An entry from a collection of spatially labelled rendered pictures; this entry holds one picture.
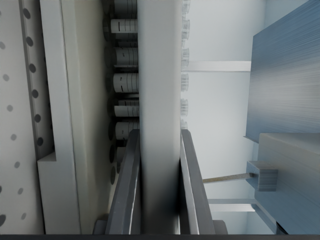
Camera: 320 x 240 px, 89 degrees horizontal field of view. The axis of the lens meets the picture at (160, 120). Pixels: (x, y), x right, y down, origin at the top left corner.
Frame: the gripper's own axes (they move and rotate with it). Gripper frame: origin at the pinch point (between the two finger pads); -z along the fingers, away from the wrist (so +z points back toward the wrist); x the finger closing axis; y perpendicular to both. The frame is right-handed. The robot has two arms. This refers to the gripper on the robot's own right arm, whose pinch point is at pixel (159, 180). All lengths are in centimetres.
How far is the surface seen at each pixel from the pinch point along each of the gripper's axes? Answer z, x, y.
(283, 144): -8.4, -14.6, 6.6
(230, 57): -316, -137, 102
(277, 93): -37, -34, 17
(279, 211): -3.5, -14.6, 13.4
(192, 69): -94, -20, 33
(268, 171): -6.8, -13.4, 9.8
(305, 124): -24.4, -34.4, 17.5
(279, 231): -2.0, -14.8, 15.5
